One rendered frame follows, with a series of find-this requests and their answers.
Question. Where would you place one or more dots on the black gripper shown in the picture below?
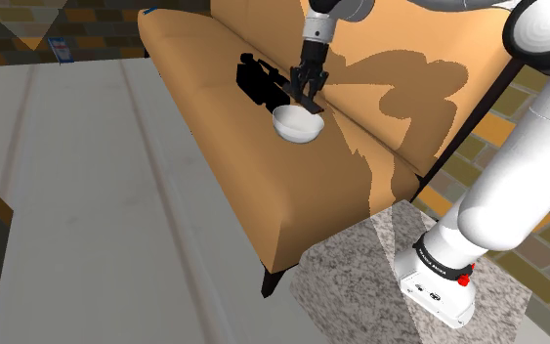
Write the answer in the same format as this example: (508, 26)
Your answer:
(313, 56)

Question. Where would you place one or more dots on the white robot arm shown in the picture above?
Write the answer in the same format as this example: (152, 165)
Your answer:
(517, 167)

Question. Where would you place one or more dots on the black flat rectangular device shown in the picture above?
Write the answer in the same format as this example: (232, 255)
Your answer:
(313, 106)

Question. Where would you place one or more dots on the white bowl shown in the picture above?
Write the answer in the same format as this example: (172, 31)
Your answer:
(298, 125)

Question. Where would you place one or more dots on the orange sofa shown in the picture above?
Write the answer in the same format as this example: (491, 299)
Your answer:
(255, 167)

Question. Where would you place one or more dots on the grey speckled robot stand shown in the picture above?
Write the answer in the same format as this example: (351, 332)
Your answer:
(350, 286)

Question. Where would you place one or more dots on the blue and white wall picture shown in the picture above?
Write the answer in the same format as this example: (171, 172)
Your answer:
(60, 50)

